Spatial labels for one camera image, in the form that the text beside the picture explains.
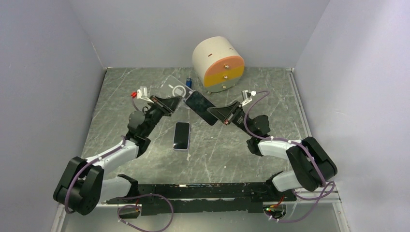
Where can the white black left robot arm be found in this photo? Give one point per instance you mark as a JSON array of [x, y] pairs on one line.
[[82, 185]]

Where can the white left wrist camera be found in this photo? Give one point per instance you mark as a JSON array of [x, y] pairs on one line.
[[141, 93]]

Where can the phone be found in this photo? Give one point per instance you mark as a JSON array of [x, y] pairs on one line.
[[200, 104], [181, 139]]

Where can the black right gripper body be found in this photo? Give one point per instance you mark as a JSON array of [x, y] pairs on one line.
[[238, 118]]

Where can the black base bar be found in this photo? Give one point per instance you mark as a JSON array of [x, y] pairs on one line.
[[251, 197]]

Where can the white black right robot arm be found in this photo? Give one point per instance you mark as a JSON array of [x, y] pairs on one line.
[[311, 165]]

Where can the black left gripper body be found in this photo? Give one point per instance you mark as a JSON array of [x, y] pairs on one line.
[[157, 108]]

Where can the blue black stapler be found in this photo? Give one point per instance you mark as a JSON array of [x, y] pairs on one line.
[[189, 82]]

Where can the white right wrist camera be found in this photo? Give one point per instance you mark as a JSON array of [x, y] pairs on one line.
[[247, 96]]

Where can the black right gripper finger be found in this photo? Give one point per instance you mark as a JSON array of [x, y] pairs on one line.
[[221, 114], [232, 106]]

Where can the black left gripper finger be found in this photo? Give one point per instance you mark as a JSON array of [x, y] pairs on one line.
[[175, 98], [173, 106]]

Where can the round beige drawer cabinet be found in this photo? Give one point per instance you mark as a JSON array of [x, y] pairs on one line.
[[217, 64]]

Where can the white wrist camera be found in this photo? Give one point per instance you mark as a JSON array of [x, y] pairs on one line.
[[247, 96], [141, 93]]

